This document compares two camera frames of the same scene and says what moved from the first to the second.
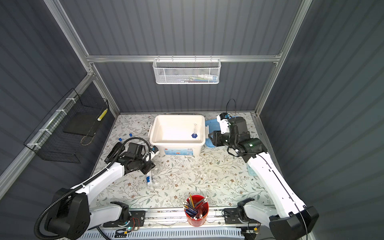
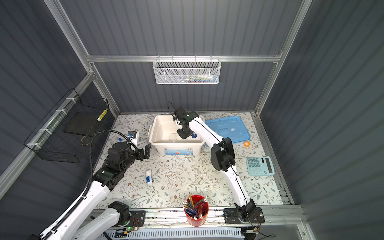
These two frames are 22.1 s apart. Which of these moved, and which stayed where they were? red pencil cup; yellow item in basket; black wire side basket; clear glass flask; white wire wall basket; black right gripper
Moved: black right gripper; clear glass flask
Stayed: red pencil cup; black wire side basket; white wire wall basket; yellow item in basket
